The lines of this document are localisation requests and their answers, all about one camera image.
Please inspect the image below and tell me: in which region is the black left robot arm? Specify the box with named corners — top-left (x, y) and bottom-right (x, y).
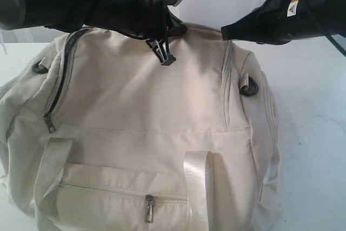
top-left (1, 0), bottom-right (187, 66)

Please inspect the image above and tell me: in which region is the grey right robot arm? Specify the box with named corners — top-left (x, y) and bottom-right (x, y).
top-left (221, 0), bottom-right (345, 45)

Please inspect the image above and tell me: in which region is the cream duffel bag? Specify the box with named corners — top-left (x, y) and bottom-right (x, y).
top-left (1, 25), bottom-right (281, 230)

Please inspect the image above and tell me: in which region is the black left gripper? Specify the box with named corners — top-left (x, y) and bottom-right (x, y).
top-left (89, 0), bottom-right (188, 66)

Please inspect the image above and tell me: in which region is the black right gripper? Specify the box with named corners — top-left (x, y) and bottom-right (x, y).
top-left (221, 0), bottom-right (311, 45)

